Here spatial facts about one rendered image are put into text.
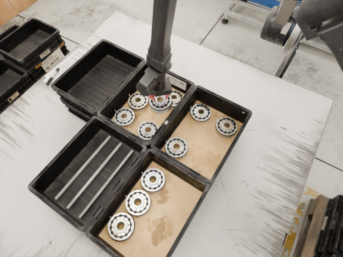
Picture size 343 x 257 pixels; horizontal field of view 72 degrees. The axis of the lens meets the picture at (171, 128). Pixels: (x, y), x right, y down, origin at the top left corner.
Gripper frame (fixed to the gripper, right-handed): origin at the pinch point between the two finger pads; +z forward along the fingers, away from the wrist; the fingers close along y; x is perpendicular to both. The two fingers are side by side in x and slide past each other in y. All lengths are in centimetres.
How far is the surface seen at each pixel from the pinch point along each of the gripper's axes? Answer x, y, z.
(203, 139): -17.2, 16.8, 15.5
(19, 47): 107, -99, 50
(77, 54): 66, -46, 29
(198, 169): -30.8, 10.7, 14.9
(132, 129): -4.9, -15.4, 14.9
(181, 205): -44.4, -0.2, 14.2
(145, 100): 9.0, -6.9, 12.3
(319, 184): -38, 112, 100
